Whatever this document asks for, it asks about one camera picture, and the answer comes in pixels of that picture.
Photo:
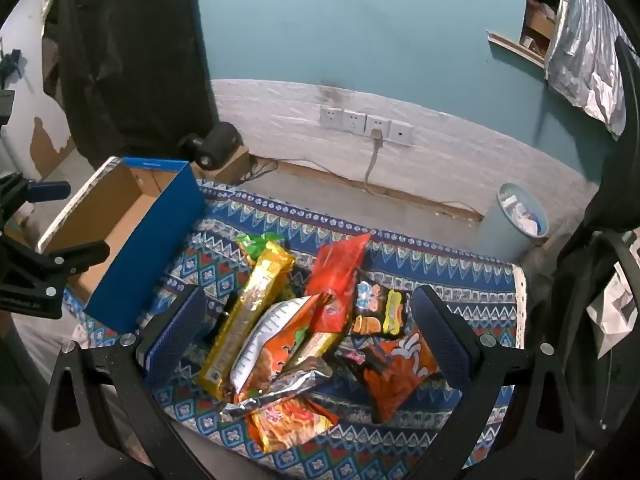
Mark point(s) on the cardboard box in niche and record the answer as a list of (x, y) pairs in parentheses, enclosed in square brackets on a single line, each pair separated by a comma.
[(540, 22)]

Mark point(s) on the small brown cardboard box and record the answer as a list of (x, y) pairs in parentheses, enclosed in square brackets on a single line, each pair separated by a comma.
[(235, 167)]

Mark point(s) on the long yellow snack packet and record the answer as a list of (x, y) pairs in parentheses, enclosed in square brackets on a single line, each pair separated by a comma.
[(245, 310)]

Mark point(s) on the black chair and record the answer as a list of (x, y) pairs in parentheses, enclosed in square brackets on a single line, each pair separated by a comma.
[(575, 285)]

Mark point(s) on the red translucent snack packet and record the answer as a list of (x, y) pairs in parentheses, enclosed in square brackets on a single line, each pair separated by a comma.
[(335, 270)]

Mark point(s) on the orange and white chip bag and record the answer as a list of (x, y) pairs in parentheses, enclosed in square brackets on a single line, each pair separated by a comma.
[(270, 340)]

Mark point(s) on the pale blue trash bin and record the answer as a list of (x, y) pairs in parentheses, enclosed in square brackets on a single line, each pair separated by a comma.
[(505, 230)]

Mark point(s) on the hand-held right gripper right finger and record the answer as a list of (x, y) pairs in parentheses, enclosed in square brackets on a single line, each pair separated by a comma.
[(440, 340)]

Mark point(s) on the black hanging cloth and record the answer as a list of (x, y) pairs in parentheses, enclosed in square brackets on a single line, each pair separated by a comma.
[(135, 60)]

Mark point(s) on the white wall socket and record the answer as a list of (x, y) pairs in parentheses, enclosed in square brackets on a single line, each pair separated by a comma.
[(354, 121), (330, 116), (378, 125), (401, 133)]

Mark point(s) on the black clamp stand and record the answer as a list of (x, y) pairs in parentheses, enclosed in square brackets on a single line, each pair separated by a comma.
[(10, 65)]

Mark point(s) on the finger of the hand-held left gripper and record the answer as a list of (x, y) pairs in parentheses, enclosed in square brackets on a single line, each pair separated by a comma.
[(47, 191), (75, 256)]

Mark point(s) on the white paper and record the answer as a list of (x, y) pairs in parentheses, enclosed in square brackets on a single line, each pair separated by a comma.
[(615, 305)]

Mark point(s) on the black and yellow snack packet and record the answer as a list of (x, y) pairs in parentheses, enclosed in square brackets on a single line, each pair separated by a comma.
[(380, 310)]

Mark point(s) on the wooden strip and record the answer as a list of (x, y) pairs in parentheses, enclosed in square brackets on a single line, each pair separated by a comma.
[(515, 47)]

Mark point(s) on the orange fries chip bag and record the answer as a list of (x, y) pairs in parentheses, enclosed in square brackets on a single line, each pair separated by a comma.
[(290, 422)]

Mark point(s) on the patterned blue blanket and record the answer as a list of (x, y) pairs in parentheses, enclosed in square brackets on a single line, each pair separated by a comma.
[(450, 270)]

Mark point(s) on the silver foil curtain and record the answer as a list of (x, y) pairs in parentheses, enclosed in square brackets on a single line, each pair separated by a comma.
[(585, 60)]

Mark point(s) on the orange bag with white print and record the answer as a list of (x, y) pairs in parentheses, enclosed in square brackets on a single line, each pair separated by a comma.
[(395, 375)]

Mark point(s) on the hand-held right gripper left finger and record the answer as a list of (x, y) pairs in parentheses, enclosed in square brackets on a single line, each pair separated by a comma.
[(175, 340)]

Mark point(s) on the blue cardboard box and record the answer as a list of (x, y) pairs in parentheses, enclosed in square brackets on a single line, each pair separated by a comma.
[(145, 260)]

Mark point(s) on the black camera device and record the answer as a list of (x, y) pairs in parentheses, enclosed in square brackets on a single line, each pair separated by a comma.
[(220, 142)]

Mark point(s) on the green and orange snack packet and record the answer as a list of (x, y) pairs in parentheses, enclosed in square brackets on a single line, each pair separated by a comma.
[(252, 246)]

